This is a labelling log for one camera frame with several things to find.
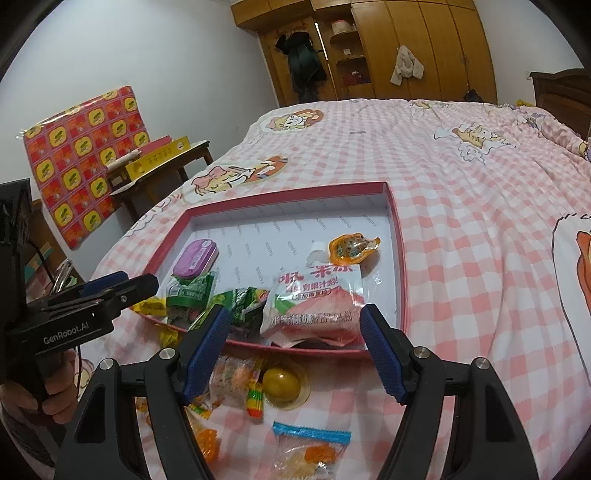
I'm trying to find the orange jelly cup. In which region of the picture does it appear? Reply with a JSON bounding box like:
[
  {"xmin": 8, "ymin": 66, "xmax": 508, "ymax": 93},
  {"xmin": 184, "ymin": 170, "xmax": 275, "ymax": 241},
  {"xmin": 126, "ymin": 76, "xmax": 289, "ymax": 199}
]
[{"xmin": 329, "ymin": 233, "xmax": 381, "ymax": 266}]

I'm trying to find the green crumpled snack packet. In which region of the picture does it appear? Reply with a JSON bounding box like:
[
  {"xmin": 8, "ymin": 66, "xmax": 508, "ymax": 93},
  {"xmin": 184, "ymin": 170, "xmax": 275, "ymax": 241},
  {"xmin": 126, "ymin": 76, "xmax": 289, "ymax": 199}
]
[{"xmin": 205, "ymin": 287, "xmax": 269, "ymax": 338}]

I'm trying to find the dark hanging coat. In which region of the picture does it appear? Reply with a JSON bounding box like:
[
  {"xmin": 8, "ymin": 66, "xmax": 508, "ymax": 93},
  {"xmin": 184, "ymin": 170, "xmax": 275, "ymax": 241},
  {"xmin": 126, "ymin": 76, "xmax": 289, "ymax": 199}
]
[{"xmin": 276, "ymin": 31, "xmax": 328, "ymax": 103}]

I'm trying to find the red yellow patterned wrapping sheet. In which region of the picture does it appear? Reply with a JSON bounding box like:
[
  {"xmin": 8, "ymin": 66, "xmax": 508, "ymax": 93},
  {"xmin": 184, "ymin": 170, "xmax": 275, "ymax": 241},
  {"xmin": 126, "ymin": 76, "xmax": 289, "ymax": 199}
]
[{"xmin": 23, "ymin": 86, "xmax": 149, "ymax": 250}]

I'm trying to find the wooden wardrobe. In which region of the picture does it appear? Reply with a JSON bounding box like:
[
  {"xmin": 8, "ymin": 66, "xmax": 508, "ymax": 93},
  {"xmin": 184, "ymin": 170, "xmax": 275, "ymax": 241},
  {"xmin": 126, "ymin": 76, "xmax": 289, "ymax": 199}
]
[{"xmin": 231, "ymin": 1, "xmax": 497, "ymax": 106}]

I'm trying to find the beige hanging cloth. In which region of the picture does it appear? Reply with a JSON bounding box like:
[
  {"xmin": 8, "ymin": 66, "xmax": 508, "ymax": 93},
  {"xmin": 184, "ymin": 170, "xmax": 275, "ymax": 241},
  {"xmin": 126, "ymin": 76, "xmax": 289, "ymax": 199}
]
[{"xmin": 390, "ymin": 45, "xmax": 425, "ymax": 86}]

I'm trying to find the metal spring clip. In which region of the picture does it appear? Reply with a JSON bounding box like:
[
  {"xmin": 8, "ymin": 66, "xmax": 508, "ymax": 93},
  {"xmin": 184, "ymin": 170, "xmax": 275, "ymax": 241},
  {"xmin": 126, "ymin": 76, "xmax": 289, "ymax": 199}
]
[{"xmin": 50, "ymin": 259, "xmax": 73, "ymax": 295}]

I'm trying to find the dark wooden headboard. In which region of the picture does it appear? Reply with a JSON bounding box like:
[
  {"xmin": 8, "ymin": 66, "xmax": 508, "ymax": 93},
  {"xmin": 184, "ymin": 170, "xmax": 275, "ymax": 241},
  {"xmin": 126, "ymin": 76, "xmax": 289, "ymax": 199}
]
[{"xmin": 530, "ymin": 69, "xmax": 591, "ymax": 139}]

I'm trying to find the orange snack packet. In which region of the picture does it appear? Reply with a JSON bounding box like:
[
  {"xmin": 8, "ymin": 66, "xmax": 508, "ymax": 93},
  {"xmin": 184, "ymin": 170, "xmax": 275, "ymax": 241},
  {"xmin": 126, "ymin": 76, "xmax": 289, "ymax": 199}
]
[{"xmin": 184, "ymin": 407, "xmax": 221, "ymax": 464}]

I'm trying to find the pink white jelly pouch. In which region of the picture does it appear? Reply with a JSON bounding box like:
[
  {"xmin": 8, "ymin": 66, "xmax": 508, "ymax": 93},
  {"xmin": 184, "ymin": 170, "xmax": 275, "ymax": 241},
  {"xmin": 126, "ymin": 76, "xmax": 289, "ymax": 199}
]
[{"xmin": 260, "ymin": 264, "xmax": 365, "ymax": 348}]

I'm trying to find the purple candy tin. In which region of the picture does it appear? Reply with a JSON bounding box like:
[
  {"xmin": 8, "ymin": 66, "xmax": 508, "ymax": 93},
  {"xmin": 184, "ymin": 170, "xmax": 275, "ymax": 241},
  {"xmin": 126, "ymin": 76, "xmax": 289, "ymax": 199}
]
[{"xmin": 172, "ymin": 239, "xmax": 218, "ymax": 279}]

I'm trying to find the red shallow cardboard box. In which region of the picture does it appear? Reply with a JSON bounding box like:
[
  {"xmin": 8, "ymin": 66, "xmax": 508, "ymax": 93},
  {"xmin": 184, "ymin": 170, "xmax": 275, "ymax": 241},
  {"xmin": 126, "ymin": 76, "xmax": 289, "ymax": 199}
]
[{"xmin": 145, "ymin": 182, "xmax": 408, "ymax": 329}]

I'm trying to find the yellow candy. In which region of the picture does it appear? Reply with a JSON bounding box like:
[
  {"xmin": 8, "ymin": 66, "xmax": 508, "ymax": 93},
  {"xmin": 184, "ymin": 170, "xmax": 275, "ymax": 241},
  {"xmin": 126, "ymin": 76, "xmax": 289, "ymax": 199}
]
[{"xmin": 131, "ymin": 297, "xmax": 167, "ymax": 318}]

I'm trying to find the yellow flat box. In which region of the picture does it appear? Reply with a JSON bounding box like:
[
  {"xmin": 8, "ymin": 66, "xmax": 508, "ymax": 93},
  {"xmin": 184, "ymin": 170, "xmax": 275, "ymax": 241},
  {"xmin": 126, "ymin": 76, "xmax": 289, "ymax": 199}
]
[{"xmin": 125, "ymin": 136, "xmax": 190, "ymax": 181}]

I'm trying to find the yellow jelly cup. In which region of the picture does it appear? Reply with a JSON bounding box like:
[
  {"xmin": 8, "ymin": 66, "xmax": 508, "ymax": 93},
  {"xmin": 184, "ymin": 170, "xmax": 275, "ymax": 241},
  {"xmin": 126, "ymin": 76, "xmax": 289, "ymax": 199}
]
[{"xmin": 263, "ymin": 366, "xmax": 311, "ymax": 410}]

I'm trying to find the person's left hand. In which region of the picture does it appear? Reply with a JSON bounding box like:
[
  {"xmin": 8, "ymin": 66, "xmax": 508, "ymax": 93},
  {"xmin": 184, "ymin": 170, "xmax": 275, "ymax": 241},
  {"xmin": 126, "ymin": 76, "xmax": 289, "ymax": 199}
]
[{"xmin": 0, "ymin": 349, "xmax": 80, "ymax": 425}]

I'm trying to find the blue edged clear snack packet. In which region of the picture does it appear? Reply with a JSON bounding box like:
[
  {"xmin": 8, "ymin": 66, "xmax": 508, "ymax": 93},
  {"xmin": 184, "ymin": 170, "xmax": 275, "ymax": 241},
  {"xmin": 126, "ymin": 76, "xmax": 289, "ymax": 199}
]
[{"xmin": 270, "ymin": 422, "xmax": 352, "ymax": 480}]

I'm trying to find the clear cracker packet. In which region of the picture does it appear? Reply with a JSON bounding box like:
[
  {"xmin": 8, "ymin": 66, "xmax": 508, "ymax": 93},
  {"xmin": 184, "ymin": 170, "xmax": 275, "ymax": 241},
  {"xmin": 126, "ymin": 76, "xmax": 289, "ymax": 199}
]
[{"xmin": 209, "ymin": 355, "xmax": 259, "ymax": 409}]

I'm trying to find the dark wooden side table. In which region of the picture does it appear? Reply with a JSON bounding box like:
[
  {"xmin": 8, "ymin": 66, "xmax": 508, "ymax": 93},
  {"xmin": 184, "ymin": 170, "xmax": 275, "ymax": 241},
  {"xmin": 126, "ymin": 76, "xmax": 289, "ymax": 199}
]
[{"xmin": 106, "ymin": 140, "xmax": 213, "ymax": 222}]

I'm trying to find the pink checkered bed cover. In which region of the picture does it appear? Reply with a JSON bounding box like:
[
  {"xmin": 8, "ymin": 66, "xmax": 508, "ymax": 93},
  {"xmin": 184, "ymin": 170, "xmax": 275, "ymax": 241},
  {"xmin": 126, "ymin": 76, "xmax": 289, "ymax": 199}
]
[{"xmin": 95, "ymin": 99, "xmax": 590, "ymax": 479}]

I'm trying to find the colourful striped candy packet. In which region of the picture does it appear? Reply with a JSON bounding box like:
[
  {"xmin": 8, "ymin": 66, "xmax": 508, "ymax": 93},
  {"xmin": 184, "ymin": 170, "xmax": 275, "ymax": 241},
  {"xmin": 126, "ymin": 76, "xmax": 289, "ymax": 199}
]
[{"xmin": 245, "ymin": 359, "xmax": 263, "ymax": 422}]

